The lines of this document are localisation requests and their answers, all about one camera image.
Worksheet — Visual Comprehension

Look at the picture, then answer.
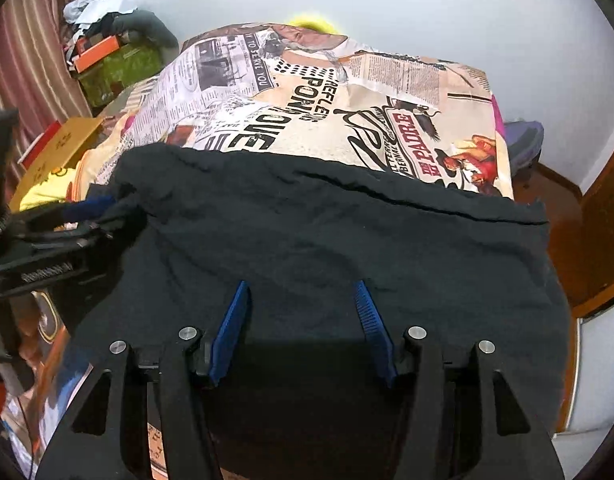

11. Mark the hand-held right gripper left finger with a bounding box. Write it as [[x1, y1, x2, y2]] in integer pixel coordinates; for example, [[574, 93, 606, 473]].
[[35, 280, 251, 480]]

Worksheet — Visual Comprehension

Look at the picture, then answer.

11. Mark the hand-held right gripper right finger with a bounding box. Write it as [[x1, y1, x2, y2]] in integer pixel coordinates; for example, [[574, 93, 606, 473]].
[[354, 280, 558, 480]]

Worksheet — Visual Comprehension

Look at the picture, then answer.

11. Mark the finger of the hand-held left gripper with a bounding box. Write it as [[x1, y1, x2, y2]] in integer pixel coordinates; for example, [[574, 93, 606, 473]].
[[11, 195, 121, 234], [29, 221, 116, 250]]

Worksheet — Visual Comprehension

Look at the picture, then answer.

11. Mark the black garment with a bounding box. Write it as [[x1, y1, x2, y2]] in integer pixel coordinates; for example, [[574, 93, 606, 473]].
[[47, 144, 570, 480]]

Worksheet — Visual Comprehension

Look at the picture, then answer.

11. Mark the pile of dark clothes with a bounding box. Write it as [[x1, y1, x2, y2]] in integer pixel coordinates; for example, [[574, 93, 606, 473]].
[[62, 0, 180, 50]]

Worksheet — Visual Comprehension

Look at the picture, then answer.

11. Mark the yellow cloth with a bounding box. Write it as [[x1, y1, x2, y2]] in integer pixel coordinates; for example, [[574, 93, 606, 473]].
[[19, 167, 80, 211]]

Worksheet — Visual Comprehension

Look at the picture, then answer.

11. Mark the cardboard box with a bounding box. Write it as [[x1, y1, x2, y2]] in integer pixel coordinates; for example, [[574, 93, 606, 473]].
[[9, 116, 104, 211]]

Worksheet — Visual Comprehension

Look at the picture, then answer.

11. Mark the green box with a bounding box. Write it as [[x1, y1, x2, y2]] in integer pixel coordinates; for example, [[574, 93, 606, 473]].
[[79, 42, 164, 108]]

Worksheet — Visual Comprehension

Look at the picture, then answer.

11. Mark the orange box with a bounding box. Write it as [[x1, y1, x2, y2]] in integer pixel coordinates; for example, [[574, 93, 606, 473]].
[[72, 35, 122, 74]]

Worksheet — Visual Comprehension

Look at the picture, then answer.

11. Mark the striped curtain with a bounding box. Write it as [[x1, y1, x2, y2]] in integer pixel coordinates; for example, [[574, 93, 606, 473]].
[[0, 0, 95, 171]]

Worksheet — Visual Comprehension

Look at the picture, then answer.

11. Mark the wooden door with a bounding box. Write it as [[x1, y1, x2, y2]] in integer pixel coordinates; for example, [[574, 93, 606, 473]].
[[539, 125, 614, 317]]

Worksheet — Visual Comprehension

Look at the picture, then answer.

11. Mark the purple grey backpack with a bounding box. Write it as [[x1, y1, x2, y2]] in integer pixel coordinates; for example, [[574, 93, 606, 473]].
[[504, 120, 545, 173]]

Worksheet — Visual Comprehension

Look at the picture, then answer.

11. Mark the pink cloth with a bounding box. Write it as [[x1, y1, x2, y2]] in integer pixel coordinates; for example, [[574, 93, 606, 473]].
[[493, 97, 508, 151]]

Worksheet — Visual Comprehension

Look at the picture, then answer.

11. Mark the newspaper print blanket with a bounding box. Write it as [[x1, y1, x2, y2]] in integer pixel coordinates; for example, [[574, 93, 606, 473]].
[[2, 22, 515, 480]]

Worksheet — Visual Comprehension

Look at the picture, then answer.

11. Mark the yellow pillow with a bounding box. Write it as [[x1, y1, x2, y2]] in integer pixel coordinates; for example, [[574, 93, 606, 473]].
[[286, 11, 338, 34]]

